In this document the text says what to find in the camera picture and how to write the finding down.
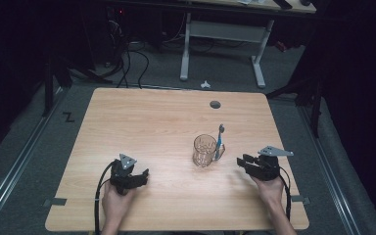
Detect grey tape strip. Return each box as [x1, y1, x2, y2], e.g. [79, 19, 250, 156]
[291, 194, 311, 206]
[42, 197, 68, 209]

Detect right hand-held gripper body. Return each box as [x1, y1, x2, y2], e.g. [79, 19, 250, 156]
[254, 145, 295, 182]

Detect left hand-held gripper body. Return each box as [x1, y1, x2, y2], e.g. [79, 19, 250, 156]
[109, 153, 138, 196]

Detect blue grey toothbrush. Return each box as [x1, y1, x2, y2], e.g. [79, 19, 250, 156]
[213, 123, 225, 161]

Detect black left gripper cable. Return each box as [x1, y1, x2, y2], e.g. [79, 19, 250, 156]
[93, 160, 117, 235]

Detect person's left hand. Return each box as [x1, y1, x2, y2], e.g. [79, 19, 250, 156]
[101, 182, 137, 224]

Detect metal floor rail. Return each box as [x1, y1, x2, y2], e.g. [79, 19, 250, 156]
[0, 87, 70, 229]
[298, 104, 361, 235]

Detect white frame wooden desk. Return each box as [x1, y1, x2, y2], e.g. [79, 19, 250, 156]
[179, 0, 317, 89]

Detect person's right hand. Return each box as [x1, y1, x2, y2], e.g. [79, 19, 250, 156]
[251, 175, 285, 209]

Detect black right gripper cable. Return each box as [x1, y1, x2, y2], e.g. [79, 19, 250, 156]
[277, 165, 292, 221]

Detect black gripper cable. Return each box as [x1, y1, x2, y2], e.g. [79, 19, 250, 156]
[93, 160, 117, 235]
[277, 165, 292, 221]

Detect clear glass mug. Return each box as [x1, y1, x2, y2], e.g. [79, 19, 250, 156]
[192, 133, 226, 168]

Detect black floor cables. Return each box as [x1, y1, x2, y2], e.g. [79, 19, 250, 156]
[116, 38, 151, 90]

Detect black metal stand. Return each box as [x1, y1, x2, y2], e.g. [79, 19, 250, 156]
[265, 72, 324, 138]
[42, 55, 73, 118]

